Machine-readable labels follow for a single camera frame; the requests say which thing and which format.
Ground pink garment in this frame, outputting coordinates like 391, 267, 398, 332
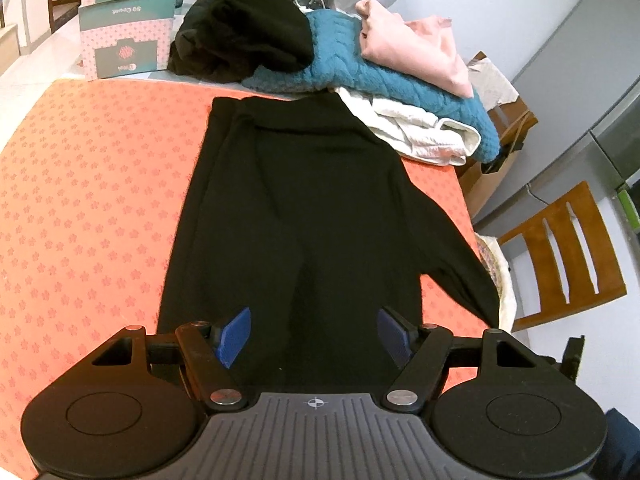
355, 0, 475, 100

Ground white garment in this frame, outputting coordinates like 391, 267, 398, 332
334, 86, 483, 166

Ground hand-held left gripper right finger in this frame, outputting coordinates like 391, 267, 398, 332
377, 306, 548, 415

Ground teal knitted sweater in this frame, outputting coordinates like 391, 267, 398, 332
242, 10, 501, 163

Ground pile of black clothes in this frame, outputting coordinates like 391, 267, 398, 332
167, 0, 315, 83

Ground wooden slatted chair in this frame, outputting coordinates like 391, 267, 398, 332
497, 180, 628, 333

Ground person's dark pants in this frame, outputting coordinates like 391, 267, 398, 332
605, 407, 640, 480

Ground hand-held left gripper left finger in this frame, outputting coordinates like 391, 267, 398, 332
85, 307, 252, 415

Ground brown cardboard box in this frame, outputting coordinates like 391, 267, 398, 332
460, 51, 540, 218

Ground black sweater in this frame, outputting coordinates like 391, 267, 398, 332
157, 94, 501, 401

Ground white cloth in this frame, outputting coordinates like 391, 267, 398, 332
492, 240, 518, 332

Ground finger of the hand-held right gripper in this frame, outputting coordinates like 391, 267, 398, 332
562, 335, 586, 383

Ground orange flower-patterned tablecloth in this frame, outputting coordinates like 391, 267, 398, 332
0, 77, 476, 471

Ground grey refrigerator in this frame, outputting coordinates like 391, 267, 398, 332
515, 0, 640, 191

